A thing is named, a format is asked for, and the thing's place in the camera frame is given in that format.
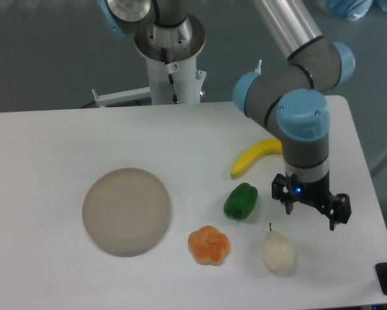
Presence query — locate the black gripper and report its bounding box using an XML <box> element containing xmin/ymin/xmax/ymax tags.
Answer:
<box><xmin>271</xmin><ymin>173</ymin><xmax>351</xmax><ymax>231</ymax></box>

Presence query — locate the yellow banana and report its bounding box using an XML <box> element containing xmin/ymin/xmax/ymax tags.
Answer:
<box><xmin>230</xmin><ymin>138</ymin><xmax>282</xmax><ymax>179</ymax></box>

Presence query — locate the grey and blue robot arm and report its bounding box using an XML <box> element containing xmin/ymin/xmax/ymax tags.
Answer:
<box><xmin>99</xmin><ymin>1</ymin><xmax>355</xmax><ymax>229</ymax></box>

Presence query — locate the white pear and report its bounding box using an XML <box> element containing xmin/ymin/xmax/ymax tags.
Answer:
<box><xmin>261</xmin><ymin>222</ymin><xmax>296</xmax><ymax>278</ymax></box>

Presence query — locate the green bell pepper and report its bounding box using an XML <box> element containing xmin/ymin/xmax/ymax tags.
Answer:
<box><xmin>224</xmin><ymin>183</ymin><xmax>258</xmax><ymax>220</ymax></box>

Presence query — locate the orange knotted bread roll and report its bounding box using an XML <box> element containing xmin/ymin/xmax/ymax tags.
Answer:
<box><xmin>188</xmin><ymin>225</ymin><xmax>231</xmax><ymax>265</ymax></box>

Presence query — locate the beige round plate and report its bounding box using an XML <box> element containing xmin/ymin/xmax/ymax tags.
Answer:
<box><xmin>82</xmin><ymin>168</ymin><xmax>171</xmax><ymax>257</ymax></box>

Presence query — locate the white right frame bar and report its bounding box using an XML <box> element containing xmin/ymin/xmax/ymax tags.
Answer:
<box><xmin>254</xmin><ymin>59</ymin><xmax>262</xmax><ymax>75</ymax></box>

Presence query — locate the white frame bar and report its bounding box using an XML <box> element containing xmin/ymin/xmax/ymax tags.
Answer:
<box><xmin>254</xmin><ymin>59</ymin><xmax>262</xmax><ymax>75</ymax></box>
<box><xmin>92</xmin><ymin>87</ymin><xmax>151</xmax><ymax>107</ymax></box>

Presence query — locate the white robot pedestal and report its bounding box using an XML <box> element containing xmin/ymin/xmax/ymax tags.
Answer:
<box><xmin>145</xmin><ymin>56</ymin><xmax>207</xmax><ymax>105</ymax></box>

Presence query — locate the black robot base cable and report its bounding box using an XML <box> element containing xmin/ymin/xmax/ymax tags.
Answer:
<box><xmin>160</xmin><ymin>47</ymin><xmax>180</xmax><ymax>105</ymax></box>

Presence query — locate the white left frame bar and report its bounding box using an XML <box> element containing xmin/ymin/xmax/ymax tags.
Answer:
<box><xmin>92</xmin><ymin>87</ymin><xmax>151</xmax><ymax>107</ymax></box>

